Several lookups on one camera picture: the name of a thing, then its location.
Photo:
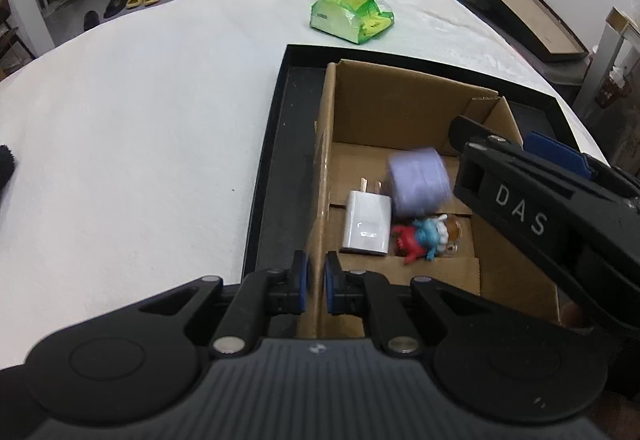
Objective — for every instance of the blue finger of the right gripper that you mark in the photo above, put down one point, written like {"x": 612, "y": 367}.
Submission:
{"x": 557, "y": 153}

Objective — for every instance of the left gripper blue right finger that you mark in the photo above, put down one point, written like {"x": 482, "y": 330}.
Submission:
{"x": 370, "y": 297}

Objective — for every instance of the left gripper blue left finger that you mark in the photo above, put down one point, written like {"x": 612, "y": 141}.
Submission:
{"x": 250, "y": 306}

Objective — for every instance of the white USB charger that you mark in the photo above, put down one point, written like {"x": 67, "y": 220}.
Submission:
{"x": 367, "y": 222}

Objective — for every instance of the red blue keychain figurine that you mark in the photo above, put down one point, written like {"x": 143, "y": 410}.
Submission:
{"x": 427, "y": 238}

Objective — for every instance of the brown cardboard box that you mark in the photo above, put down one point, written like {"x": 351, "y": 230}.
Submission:
{"x": 369, "y": 112}

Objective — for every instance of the purple cube toy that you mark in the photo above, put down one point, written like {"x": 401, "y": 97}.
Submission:
{"x": 419, "y": 182}

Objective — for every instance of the black shallow tray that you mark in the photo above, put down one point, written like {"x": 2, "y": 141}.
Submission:
{"x": 282, "y": 202}

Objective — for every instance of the black framed cork tray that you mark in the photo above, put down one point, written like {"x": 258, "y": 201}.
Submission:
{"x": 536, "y": 26}

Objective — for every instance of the green tissue pack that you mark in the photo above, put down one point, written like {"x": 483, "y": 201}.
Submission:
{"x": 354, "y": 21}

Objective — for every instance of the black fuzzy sleeve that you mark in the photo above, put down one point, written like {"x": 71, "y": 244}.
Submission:
{"x": 7, "y": 166}

